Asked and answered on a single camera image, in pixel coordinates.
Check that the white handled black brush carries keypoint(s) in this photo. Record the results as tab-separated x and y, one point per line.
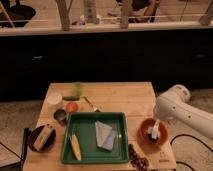
154	131

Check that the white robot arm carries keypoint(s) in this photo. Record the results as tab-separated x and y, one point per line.
173	103

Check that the red bowl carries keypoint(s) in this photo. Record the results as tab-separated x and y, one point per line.
144	137

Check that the orange tomato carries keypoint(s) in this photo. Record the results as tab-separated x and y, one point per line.
71	107

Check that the green plastic tray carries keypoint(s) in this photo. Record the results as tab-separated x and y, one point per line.
82	125

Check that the blue folded cloth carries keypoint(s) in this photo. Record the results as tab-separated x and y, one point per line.
105	135

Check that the white cup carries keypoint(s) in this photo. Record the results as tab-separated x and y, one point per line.
54	100

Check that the small metal cup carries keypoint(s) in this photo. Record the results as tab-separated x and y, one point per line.
60	116

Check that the yellow corn cob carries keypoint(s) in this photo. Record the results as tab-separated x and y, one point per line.
75	146

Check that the sandwich slice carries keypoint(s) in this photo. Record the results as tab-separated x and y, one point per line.
43	137

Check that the dark grape bunch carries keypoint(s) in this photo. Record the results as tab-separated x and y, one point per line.
139	163

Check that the dark brown plate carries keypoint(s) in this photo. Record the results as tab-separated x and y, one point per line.
47	145

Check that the black clamp at table edge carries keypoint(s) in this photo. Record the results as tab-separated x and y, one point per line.
24	148

